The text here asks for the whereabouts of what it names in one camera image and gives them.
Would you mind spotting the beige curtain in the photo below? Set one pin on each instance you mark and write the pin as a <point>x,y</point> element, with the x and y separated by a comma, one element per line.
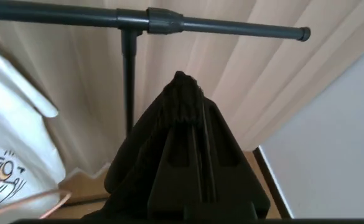
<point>231,77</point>

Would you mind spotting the white printed t-shirt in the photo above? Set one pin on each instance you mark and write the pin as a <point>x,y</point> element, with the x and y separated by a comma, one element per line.
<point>13,140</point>

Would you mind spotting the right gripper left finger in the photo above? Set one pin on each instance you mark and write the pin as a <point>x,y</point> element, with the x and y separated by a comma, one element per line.
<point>175,186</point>

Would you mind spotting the black clothes rack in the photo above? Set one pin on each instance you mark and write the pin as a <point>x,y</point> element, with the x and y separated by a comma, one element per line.
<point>163,21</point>

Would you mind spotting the black garment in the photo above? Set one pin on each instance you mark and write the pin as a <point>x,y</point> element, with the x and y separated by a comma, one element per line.
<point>132,161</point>

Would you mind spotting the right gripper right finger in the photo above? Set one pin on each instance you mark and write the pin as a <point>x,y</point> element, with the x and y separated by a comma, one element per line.
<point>237,186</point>

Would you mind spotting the pink clothes hanger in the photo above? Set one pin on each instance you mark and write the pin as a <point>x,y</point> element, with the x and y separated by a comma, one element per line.
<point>29,200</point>

